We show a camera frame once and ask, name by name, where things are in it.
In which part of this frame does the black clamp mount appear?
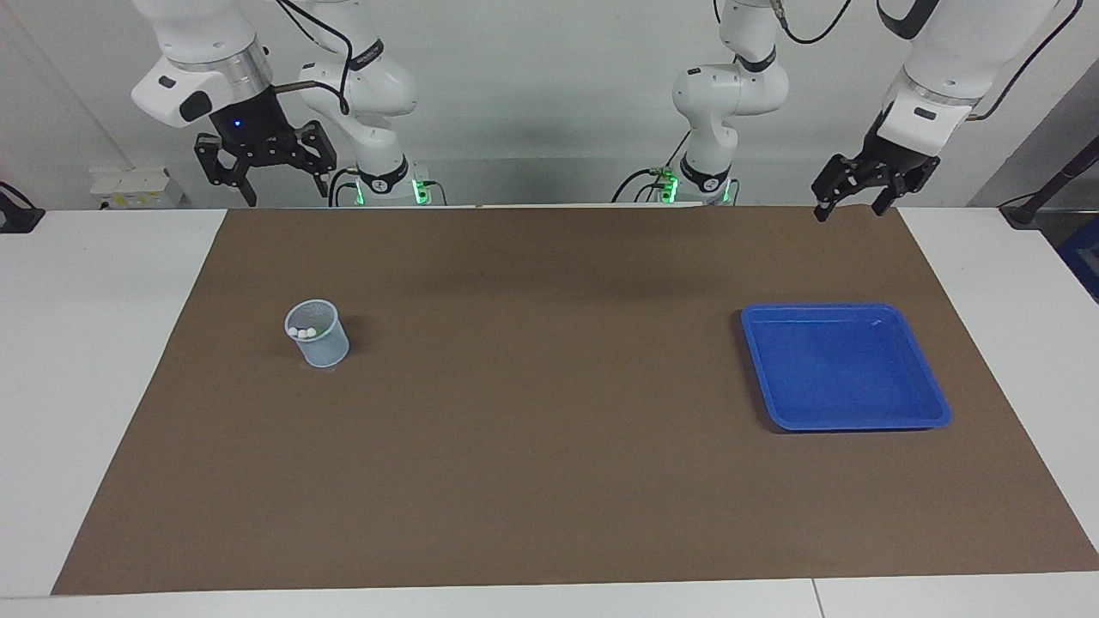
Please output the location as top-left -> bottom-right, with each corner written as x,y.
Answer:
0,181 -> 46,235

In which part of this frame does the translucent plastic cup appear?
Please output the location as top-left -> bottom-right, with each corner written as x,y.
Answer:
283,298 -> 351,370

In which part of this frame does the blue crate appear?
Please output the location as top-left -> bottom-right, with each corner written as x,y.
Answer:
1055,214 -> 1099,303

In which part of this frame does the black stand leg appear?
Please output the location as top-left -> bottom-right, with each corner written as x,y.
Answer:
999,136 -> 1099,229

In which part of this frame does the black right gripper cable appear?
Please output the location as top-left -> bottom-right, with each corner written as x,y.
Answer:
273,0 -> 356,117

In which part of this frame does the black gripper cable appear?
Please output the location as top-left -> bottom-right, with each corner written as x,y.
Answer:
273,0 -> 356,117
771,0 -> 1084,123

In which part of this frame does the blue plastic tray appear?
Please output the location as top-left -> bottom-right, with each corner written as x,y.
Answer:
740,301 -> 953,433

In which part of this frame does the brown table mat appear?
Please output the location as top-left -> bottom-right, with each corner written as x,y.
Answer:
52,204 -> 1099,597

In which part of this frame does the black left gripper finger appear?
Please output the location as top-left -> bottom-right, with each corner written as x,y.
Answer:
811,152 -> 866,223
871,176 -> 918,216

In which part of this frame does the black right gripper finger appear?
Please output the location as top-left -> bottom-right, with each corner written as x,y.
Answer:
291,119 -> 338,199
194,132 -> 258,208

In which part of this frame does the black base cable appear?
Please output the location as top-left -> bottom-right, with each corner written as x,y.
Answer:
610,127 -> 689,205
328,167 -> 363,208

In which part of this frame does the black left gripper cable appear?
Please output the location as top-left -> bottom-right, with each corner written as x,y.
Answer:
771,0 -> 1084,123

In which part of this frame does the white power strip box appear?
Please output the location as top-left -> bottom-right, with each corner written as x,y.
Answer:
88,167 -> 185,210

